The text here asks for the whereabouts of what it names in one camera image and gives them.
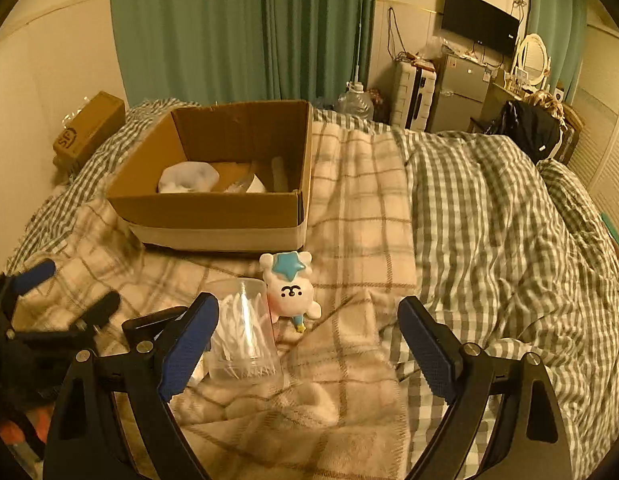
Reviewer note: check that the wooden dressing table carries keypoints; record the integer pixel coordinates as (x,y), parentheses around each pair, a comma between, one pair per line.
(497,97)

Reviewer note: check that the silver fridge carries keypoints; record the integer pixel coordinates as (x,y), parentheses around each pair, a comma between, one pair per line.
(459,92)

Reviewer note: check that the black bag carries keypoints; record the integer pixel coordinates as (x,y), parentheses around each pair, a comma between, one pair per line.
(527,127)

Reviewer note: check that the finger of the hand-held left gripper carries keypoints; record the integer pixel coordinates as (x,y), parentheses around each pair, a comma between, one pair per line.
(35,274)
(100,306)

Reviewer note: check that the beige plaid blanket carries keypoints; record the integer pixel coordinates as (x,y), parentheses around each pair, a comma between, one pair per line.
(349,210)

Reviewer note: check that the green gingham duvet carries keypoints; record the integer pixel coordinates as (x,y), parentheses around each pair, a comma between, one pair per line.
(489,235)

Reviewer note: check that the white cloth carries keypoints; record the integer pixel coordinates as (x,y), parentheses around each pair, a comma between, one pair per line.
(187,177)

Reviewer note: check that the teal flat object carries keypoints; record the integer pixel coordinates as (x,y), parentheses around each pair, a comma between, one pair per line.
(614,232)

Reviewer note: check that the clear plastic bag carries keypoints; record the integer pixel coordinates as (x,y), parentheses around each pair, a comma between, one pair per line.
(437,47)

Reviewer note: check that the white bear toy blue star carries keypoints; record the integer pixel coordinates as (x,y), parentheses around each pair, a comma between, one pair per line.
(289,290)

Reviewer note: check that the white louvred door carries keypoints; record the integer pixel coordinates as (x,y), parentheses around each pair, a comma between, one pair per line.
(607,125)

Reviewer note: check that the black wall television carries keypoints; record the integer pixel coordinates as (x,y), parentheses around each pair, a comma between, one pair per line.
(479,20)

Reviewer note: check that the clear cup of cotton swabs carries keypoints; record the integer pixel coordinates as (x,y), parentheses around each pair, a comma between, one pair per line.
(244,335)

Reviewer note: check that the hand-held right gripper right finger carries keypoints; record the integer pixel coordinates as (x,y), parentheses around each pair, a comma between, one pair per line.
(429,355)

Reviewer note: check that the white suitcase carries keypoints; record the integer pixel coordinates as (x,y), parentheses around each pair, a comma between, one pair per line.
(412,95)

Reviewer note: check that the clear water jug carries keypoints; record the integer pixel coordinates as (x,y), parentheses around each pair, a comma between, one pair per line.
(355,105)

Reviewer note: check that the white oval mirror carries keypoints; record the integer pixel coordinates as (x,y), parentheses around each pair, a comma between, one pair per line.
(532,57)

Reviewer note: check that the white plastic wrapper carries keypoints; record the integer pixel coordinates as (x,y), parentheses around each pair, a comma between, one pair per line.
(247,186)

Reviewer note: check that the thin white pole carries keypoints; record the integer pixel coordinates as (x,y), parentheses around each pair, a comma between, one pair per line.
(360,35)

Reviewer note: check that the narrow green curtain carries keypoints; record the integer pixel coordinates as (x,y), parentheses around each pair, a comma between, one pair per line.
(559,15)

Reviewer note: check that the small closed cardboard box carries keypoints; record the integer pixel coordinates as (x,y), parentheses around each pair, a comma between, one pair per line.
(89,127)

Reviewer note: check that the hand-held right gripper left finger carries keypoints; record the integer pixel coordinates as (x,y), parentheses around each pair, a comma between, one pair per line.
(187,350)

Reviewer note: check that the wide green curtain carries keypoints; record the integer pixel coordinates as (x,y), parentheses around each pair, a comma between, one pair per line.
(214,30)

